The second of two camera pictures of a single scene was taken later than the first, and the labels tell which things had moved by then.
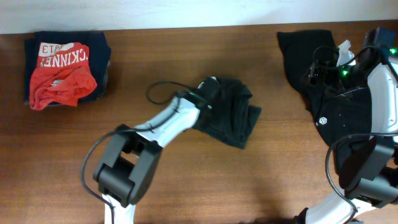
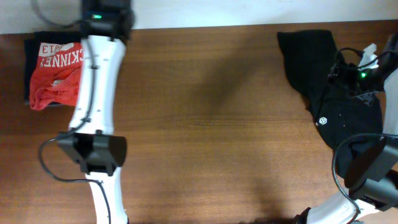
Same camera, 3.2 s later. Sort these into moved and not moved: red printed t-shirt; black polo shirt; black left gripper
Moved: black left gripper
Not moved: red printed t-shirt; black polo shirt
